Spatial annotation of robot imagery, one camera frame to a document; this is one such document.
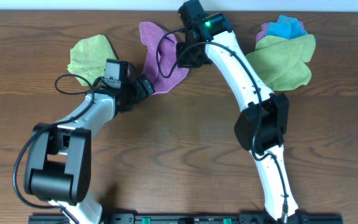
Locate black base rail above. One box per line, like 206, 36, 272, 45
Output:
28, 212, 343, 224

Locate folded light green cloth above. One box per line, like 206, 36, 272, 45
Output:
67, 34, 117, 84

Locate olive green cloth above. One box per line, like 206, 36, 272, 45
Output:
246, 34, 316, 91

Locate black cable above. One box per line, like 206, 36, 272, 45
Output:
155, 27, 289, 223
12, 62, 139, 224

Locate right black cable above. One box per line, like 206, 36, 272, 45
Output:
155, 27, 289, 223

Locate purple microfiber cloth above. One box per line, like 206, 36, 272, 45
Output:
139, 22, 189, 95

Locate left black cable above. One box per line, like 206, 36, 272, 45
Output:
12, 62, 139, 224

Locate blue cloth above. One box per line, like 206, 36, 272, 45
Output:
266, 15, 308, 39

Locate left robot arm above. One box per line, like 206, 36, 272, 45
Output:
12, 59, 155, 223

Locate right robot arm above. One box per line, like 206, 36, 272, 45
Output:
177, 1, 298, 223

